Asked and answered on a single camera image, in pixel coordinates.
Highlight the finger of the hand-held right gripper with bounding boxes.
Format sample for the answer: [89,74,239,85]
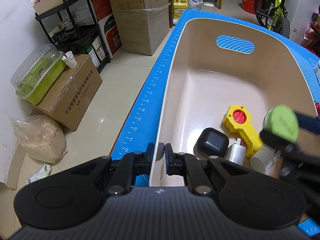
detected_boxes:
[259,129,297,153]
[295,111,320,131]

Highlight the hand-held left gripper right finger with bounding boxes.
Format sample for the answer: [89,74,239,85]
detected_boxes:
[164,142,253,196]

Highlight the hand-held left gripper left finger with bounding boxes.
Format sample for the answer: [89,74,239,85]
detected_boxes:
[64,142,155,197]

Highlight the green round tin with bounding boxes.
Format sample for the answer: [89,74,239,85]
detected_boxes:
[262,104,300,142]

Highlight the white pill bottle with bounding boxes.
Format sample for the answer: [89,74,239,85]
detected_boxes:
[250,146,282,173]

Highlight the yellow toy with red dial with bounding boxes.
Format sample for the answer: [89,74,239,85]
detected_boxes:
[223,104,264,158]

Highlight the white charger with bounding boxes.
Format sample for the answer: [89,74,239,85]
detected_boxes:
[224,138,247,166]

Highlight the black earbud case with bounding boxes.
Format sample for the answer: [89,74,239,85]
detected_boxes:
[194,127,229,160]

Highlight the beige plastic basket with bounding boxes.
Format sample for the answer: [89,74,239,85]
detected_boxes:
[149,17,320,188]

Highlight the blue silicone mat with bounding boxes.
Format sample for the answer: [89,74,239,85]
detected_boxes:
[110,9,320,239]

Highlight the red gift bags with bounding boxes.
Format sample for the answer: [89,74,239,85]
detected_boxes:
[304,12,320,53]

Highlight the white freezer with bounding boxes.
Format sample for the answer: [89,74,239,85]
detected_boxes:
[282,0,320,48]

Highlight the printed brown cardboard box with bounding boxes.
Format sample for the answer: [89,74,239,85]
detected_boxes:
[22,54,103,132]

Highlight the clear bag of sawdust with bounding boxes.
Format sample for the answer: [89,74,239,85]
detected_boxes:
[10,115,68,164]

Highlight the white sock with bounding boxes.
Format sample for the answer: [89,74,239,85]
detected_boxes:
[27,164,52,183]

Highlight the green and black bicycle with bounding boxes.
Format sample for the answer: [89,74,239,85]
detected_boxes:
[255,0,304,39]

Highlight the white paper cup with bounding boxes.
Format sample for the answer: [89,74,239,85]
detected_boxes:
[61,51,77,68]

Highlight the red and white box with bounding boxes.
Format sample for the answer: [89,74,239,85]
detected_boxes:
[91,0,123,58]

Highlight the red bucket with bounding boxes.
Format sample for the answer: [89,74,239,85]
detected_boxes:
[241,0,260,14]

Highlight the green container with clear lid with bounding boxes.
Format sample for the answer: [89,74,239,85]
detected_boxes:
[10,43,66,105]

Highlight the large cardboard box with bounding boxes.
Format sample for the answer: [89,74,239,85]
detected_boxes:
[105,0,170,57]

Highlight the black metal cart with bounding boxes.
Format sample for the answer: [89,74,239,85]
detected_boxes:
[34,0,110,73]

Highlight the yellow detergent bottle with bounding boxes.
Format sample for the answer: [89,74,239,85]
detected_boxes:
[172,0,189,25]

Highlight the clear plastic bag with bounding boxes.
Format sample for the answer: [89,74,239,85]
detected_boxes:
[185,0,203,11]

